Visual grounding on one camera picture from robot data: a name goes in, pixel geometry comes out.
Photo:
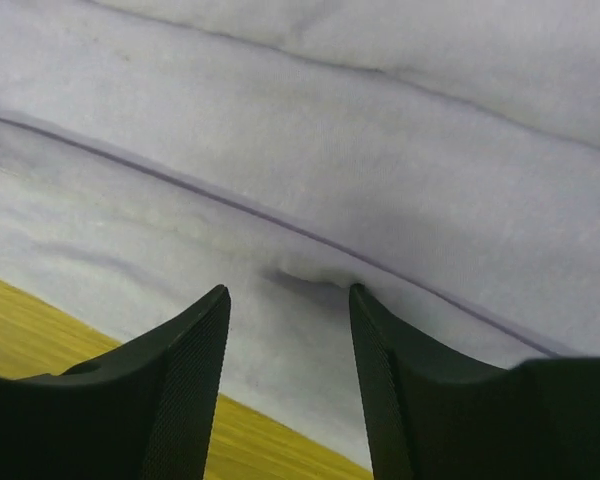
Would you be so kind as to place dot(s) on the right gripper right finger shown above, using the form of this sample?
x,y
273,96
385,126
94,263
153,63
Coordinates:
x,y
434,413

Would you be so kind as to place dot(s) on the purple t-shirt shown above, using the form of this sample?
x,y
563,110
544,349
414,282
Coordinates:
x,y
444,153

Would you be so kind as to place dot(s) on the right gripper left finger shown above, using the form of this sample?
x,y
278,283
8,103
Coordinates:
x,y
143,410

